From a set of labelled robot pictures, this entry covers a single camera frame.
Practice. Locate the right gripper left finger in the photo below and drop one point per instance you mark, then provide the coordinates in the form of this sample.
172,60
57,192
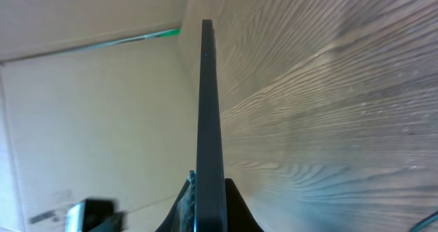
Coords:
180,218

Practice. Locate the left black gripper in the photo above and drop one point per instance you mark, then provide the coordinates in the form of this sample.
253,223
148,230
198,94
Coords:
95,215

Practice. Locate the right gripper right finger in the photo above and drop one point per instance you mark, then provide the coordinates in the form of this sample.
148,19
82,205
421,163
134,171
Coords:
239,217

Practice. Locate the blue-screen Samsung smartphone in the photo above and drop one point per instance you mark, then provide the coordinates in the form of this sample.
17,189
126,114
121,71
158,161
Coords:
210,197

